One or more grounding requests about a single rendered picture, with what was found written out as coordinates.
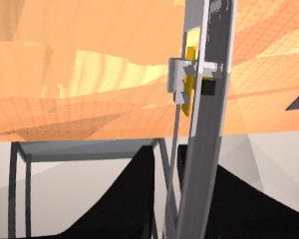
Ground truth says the light wooden board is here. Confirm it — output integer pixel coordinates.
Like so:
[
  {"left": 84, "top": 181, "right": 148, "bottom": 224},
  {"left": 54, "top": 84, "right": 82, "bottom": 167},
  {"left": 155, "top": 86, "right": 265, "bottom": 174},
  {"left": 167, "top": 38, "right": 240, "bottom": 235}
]
[{"left": 0, "top": 0, "right": 185, "bottom": 105}]

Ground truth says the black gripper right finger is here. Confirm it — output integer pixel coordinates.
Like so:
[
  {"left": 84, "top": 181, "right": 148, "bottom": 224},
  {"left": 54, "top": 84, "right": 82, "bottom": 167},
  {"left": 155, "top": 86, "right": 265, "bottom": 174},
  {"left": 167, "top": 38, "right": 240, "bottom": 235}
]
[{"left": 176, "top": 143, "right": 299, "bottom": 239}]

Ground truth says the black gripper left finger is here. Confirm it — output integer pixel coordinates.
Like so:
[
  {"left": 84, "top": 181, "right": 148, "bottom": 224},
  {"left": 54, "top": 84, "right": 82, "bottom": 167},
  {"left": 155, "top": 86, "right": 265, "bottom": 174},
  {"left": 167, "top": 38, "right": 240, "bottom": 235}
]
[{"left": 11, "top": 144, "right": 154, "bottom": 239}]

